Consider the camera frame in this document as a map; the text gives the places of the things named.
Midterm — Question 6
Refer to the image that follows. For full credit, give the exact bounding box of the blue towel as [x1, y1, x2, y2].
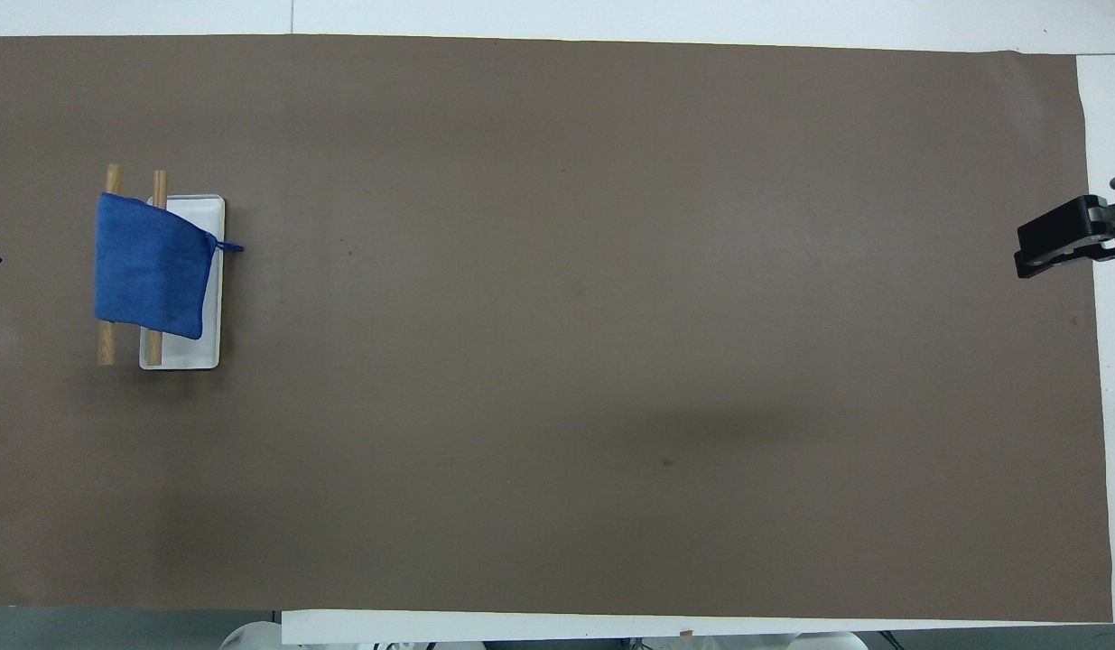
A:
[93, 192, 245, 341]

